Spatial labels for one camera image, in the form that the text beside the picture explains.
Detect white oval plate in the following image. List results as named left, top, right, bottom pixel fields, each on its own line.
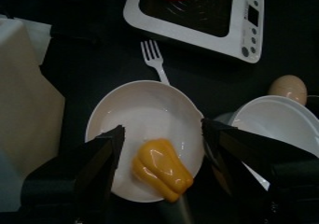
left=85, top=79, right=206, bottom=203

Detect white paper sheet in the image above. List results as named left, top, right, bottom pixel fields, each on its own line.
left=16, top=17, right=54, bottom=66

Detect white bowl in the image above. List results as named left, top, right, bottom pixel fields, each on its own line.
left=214, top=94, right=319, bottom=191

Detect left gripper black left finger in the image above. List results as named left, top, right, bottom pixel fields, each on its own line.
left=20, top=124, right=127, bottom=224

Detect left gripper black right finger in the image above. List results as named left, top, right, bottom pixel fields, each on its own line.
left=201, top=119, right=319, bottom=224

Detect white plastic fork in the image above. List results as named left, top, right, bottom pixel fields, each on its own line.
left=141, top=39, right=173, bottom=86

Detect beige toy egg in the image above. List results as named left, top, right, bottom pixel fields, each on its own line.
left=267, top=74, right=310, bottom=106

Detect yellow toy bell pepper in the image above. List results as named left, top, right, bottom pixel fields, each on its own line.
left=131, top=137, right=197, bottom=203

